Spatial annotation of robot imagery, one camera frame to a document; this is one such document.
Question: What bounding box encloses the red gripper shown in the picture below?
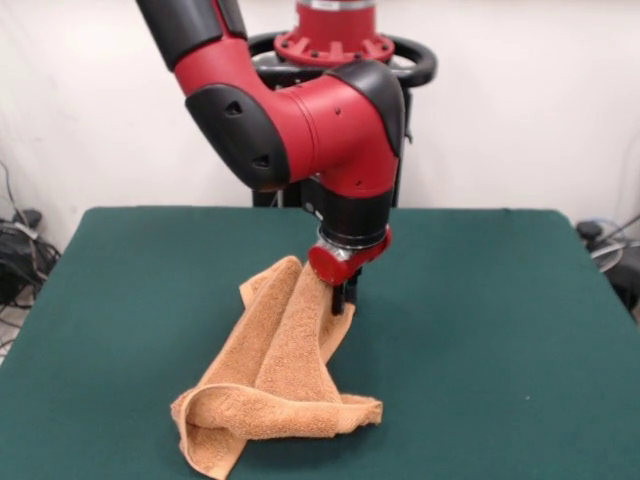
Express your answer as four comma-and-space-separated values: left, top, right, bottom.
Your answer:
307, 224, 394, 316

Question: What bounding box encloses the orange terry towel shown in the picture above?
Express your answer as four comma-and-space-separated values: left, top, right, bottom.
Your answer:
169, 255, 385, 480

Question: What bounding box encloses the dark green table cloth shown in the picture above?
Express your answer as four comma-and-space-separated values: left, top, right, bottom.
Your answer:
0, 206, 640, 480

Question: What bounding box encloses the black bulky object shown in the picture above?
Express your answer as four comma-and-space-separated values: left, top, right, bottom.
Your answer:
607, 262, 640, 321

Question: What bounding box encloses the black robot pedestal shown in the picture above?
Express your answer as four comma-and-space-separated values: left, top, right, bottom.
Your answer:
247, 32, 440, 209

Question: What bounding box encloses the blue cable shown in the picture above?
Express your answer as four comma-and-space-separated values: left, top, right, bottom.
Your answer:
587, 214, 640, 246

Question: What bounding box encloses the black cable bundle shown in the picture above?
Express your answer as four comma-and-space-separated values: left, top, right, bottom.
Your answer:
0, 159, 64, 351

